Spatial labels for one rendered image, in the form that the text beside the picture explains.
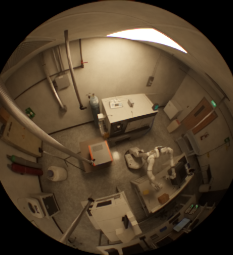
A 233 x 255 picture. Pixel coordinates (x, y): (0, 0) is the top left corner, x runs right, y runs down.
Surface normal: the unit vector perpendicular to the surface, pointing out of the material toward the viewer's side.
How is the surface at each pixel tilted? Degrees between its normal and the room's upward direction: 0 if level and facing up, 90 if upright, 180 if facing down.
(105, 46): 90
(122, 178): 0
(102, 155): 0
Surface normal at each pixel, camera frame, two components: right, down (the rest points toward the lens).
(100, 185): 0.08, -0.50
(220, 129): -0.94, 0.25
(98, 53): 0.34, 0.83
